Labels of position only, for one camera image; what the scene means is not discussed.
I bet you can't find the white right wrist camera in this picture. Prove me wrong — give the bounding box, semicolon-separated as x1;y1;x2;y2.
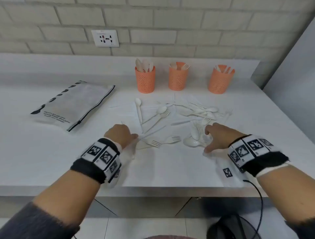
215;157;249;189

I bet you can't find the black wristband with markers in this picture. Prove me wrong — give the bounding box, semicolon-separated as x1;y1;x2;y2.
70;138;122;185
227;134;290;178

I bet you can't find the orange mesh spoon cup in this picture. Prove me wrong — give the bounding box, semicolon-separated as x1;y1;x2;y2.
135;66;156;94

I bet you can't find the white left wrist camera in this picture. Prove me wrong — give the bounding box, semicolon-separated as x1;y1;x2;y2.
108;145;136;189

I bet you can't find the person's right forearm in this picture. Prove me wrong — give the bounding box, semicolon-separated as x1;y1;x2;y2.
256;165;315;239

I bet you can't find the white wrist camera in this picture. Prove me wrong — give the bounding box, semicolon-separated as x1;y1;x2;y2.
108;145;136;189
215;157;249;189

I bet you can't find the pile of white plastic cutlery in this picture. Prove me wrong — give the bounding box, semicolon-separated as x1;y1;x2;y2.
134;97;234;149

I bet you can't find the grey zip pouch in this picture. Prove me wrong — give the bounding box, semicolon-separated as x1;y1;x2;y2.
30;80;115;132

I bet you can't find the black right wristband with markers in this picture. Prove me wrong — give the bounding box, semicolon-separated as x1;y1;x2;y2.
227;134;290;178

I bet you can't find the person's right hand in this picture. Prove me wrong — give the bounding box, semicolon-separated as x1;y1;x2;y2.
203;122;246;154

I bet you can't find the orange mesh fork cup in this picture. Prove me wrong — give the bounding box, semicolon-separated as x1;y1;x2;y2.
168;62;189;92

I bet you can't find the black chair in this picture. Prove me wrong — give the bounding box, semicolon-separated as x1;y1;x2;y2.
206;213;261;239

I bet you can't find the person's left forearm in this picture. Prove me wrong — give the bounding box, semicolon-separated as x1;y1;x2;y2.
0;169;101;239

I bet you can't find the grey cabinet panel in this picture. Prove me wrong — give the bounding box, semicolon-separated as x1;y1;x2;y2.
262;17;315;144

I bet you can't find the person's left hand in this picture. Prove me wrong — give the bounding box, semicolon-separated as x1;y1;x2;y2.
104;124;139;150

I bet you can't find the white wall socket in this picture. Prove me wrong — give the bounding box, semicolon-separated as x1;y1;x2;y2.
91;30;120;48

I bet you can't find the black right camera cable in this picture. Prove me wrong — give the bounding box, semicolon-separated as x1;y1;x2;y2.
242;179;264;239

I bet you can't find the orange mesh knife cup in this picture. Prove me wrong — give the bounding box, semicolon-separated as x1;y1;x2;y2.
208;65;236;95

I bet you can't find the black left wristband with markers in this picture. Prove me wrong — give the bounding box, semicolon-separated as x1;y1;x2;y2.
70;138;122;185

